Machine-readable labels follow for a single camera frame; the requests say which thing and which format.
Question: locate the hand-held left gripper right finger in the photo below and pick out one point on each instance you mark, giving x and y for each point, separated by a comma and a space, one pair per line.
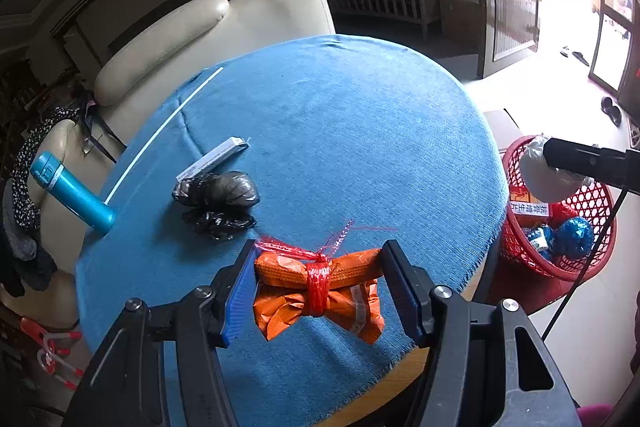
400, 287

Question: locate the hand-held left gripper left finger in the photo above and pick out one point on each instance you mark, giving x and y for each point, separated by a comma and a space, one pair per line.
240, 292

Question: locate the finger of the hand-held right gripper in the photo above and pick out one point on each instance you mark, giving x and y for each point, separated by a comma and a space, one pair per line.
590, 162

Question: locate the red plastic basket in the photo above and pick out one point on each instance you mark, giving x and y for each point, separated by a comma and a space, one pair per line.
595, 207

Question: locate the white plastic bag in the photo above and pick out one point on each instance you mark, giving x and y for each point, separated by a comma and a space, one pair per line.
540, 182

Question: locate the blue plastic bag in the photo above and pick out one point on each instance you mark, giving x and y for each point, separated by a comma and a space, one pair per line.
575, 237

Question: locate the orange and white carton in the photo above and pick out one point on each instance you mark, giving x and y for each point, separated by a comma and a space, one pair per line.
525, 212

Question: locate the pair of dark shoes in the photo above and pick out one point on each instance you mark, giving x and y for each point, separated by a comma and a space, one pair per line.
611, 111

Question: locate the black plastic bag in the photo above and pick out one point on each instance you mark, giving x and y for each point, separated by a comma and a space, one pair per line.
225, 197

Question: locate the flat cardboard sheet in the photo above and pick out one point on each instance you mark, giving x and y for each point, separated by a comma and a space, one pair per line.
500, 127

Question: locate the pair of slippers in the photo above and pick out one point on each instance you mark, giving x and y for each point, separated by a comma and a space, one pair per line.
575, 56

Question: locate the glass door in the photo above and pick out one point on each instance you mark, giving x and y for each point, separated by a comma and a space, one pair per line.
607, 47

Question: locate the long white box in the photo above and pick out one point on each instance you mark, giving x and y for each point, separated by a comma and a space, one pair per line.
210, 159

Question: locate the blue tablecloth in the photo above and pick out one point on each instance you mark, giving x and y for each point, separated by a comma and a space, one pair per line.
350, 132

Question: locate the thin white strip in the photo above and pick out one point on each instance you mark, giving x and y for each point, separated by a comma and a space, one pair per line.
150, 137

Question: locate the brown cardboard box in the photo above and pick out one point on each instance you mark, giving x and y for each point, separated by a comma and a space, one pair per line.
460, 19

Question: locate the blue thermos bottle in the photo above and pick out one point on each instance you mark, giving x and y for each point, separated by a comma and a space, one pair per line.
70, 194

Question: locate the grey cloth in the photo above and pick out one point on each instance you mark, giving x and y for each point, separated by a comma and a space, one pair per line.
25, 252

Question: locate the black polka dot cloth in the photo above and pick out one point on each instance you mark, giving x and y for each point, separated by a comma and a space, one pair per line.
25, 157

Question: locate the cream leather sofa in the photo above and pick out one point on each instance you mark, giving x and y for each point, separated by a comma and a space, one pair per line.
270, 12

